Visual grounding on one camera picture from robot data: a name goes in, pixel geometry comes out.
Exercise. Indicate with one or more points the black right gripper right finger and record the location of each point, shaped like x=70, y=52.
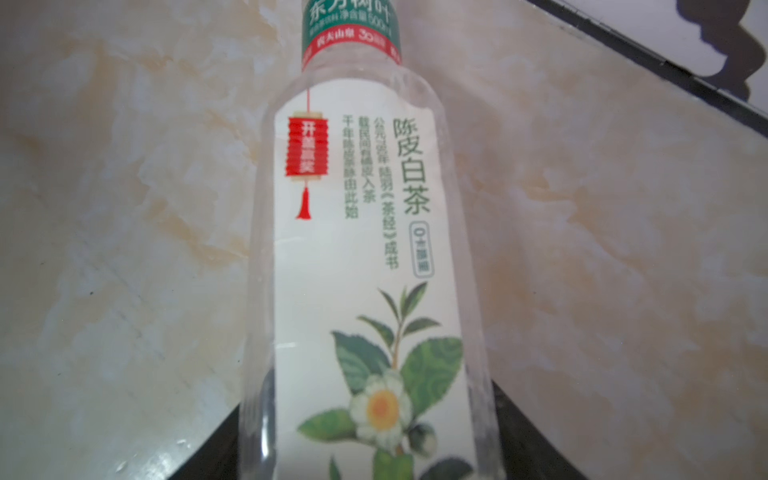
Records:
x=527, y=454

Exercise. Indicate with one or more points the white flower label tea bottle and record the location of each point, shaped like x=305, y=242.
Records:
x=365, y=356

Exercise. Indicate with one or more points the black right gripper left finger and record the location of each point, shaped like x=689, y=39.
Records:
x=217, y=458

